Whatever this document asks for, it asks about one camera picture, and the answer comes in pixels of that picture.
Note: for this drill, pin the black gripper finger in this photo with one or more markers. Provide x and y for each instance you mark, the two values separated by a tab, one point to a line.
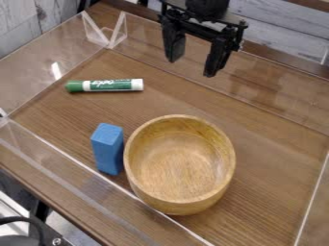
218	56
174	39

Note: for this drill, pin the clear acrylic corner bracket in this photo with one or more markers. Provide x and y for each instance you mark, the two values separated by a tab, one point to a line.
104	36

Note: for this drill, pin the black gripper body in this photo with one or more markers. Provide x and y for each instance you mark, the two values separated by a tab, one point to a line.
206	19

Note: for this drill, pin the green Expo marker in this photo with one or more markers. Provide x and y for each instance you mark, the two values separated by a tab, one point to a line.
105	85

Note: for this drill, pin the brown wooden bowl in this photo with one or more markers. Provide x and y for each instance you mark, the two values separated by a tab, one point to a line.
179	163

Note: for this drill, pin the clear acrylic tray wall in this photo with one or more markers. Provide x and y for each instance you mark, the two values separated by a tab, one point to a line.
97	205

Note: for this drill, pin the blue rectangular block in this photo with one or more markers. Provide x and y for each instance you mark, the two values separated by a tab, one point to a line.
107	148

